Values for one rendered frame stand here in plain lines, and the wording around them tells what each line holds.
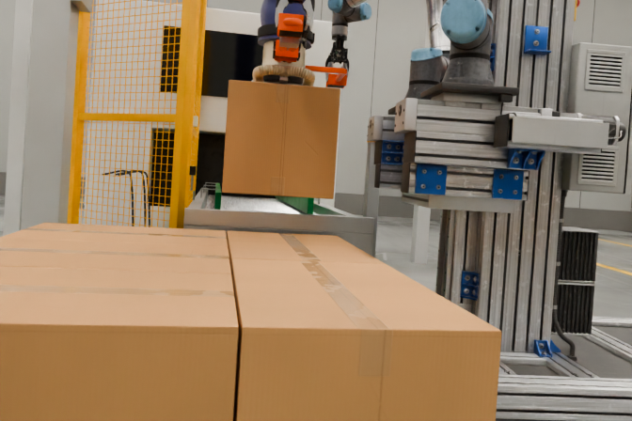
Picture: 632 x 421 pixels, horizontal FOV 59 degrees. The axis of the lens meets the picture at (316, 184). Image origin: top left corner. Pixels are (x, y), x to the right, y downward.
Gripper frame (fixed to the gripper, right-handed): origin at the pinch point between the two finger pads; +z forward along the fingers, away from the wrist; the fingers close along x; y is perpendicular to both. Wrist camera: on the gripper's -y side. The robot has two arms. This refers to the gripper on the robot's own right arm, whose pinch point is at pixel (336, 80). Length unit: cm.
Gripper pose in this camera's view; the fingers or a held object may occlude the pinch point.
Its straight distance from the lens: 266.6
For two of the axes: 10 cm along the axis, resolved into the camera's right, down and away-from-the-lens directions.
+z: -0.5, 10.0, 0.3
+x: 9.9, 0.5, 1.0
